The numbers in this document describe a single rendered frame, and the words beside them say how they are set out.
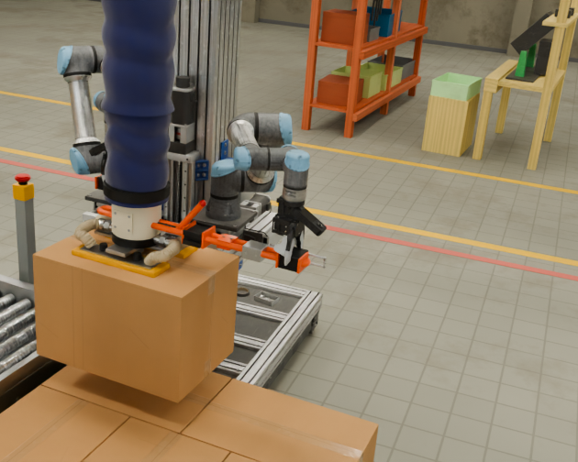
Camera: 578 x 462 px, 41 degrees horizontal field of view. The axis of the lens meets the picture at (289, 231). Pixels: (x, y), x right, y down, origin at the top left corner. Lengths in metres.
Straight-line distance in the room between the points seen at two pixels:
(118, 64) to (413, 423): 2.27
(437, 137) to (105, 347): 6.08
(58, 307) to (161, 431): 0.56
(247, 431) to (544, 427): 1.79
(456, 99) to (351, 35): 1.31
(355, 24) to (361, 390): 5.07
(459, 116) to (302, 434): 5.87
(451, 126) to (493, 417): 4.73
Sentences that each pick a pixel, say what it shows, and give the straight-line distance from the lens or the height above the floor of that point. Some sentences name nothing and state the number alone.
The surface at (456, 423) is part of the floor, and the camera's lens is 3.99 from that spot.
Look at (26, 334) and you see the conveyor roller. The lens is 3.43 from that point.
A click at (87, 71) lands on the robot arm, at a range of 3.43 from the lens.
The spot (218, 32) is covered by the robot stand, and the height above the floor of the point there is 1.76.
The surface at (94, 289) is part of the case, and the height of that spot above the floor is 1.01.
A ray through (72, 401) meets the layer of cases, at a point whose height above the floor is 0.54.
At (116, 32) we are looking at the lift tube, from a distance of 2.53.
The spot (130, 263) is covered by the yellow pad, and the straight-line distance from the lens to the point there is 2.69.
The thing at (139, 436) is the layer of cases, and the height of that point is 0.54.
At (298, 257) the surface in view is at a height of 1.23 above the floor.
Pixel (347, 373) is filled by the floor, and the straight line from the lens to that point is 4.21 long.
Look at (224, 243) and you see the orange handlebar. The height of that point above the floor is 1.21.
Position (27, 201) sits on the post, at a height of 0.92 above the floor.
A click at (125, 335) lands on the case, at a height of 0.87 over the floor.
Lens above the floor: 2.24
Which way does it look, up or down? 22 degrees down
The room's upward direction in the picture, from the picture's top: 5 degrees clockwise
